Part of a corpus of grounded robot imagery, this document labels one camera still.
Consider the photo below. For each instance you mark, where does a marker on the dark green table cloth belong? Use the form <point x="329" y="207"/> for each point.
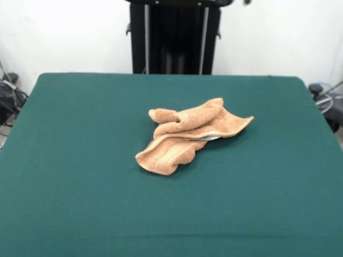
<point x="80" y="187"/>

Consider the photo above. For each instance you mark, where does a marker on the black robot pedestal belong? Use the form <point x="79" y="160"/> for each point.
<point x="174" y="40"/>

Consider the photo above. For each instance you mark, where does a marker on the tan terry towel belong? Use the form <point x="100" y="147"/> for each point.
<point x="171" y="125"/>

